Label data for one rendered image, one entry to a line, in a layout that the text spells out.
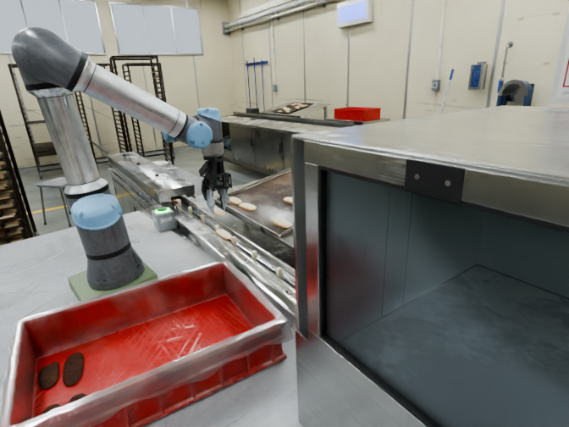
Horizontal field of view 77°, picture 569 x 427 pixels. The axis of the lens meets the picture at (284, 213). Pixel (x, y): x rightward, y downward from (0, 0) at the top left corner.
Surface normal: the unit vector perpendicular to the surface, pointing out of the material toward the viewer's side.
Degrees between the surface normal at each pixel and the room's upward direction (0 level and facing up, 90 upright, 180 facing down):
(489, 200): 90
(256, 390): 0
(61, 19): 90
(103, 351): 0
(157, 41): 90
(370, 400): 91
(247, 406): 0
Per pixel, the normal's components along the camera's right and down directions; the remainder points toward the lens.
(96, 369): -0.04, -0.94
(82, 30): 0.57, 0.26
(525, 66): -0.82, 0.22
